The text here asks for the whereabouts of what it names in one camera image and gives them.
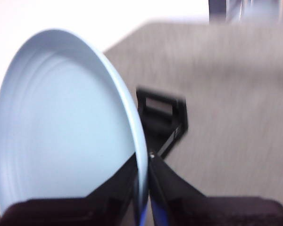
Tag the dark metal frame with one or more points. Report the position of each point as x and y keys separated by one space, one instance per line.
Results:
x=217 y=9

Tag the blue round plate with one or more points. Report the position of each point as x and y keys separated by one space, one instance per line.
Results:
x=61 y=113

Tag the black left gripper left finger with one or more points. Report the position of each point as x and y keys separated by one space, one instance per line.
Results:
x=85 y=212

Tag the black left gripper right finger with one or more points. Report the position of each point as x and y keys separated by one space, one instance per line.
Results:
x=202 y=212

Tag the black plastic plate rack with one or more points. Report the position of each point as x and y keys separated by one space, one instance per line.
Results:
x=177 y=113

